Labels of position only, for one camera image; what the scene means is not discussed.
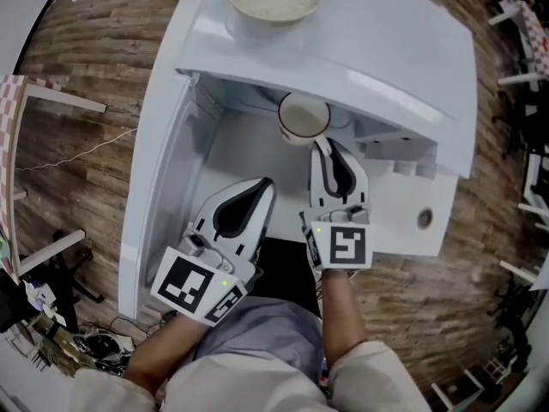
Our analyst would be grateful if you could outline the small white gadgets pile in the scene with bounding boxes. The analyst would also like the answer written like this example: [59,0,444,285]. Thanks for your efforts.
[25,279,68,328]

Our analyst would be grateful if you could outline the black cable tangle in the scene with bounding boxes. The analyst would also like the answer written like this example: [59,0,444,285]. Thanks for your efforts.
[72,331,130,373]

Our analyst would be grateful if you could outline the grey table cable grommet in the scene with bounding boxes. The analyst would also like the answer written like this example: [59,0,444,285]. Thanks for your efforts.
[416,207,435,231]

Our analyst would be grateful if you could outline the white microwave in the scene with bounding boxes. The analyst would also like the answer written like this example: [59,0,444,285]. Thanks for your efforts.
[118,0,478,320]

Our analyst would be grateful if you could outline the long white floor cable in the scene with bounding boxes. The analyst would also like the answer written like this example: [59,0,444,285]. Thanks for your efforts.
[15,127,139,173]

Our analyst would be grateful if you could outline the person's right forearm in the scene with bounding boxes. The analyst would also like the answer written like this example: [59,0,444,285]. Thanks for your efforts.
[320,268,369,360]

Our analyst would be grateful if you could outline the checkered cloth white table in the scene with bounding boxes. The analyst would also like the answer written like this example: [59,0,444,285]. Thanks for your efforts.
[488,0,549,82]

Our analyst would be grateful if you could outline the checkered cloth wooden table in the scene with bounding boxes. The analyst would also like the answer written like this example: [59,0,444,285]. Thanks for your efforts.
[0,74,107,285]

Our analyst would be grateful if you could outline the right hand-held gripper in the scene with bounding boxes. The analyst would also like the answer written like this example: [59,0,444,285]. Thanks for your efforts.
[299,139,375,271]

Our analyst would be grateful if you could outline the person's cream shirt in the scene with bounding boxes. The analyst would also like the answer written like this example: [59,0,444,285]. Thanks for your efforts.
[70,339,432,412]

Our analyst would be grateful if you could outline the person's black trousers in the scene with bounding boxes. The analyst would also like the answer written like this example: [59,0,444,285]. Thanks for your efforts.
[256,236,323,317]

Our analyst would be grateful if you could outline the white cup with red print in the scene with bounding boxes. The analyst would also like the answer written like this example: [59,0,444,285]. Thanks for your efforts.
[277,92,335,158]

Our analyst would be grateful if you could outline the person's grey shorts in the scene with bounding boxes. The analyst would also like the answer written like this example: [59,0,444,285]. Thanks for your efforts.
[192,296,323,381]

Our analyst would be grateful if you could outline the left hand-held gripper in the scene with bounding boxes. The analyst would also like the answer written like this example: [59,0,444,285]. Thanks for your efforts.
[149,177,276,328]

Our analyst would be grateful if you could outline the black stool frame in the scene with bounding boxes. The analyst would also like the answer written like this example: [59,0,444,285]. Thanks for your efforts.
[0,228,105,335]

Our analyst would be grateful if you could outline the person's left forearm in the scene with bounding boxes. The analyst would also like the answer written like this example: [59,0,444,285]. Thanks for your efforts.
[124,313,207,397]

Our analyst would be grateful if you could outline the small white table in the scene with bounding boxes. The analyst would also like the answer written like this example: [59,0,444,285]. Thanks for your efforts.
[119,0,458,274]

